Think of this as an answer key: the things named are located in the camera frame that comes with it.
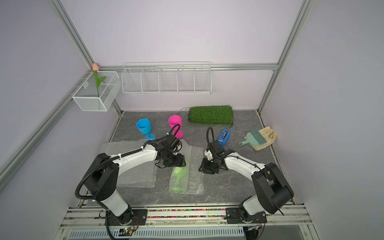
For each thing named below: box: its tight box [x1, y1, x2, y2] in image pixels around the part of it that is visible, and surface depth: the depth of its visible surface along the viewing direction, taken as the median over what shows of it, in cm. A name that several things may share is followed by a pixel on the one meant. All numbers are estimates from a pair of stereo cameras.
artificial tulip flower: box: [92, 63, 107, 98], surface depth 92 cm
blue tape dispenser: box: [218, 129, 231, 147], surface depth 103 cm
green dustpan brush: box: [238, 129, 267, 147], surface depth 105 cm
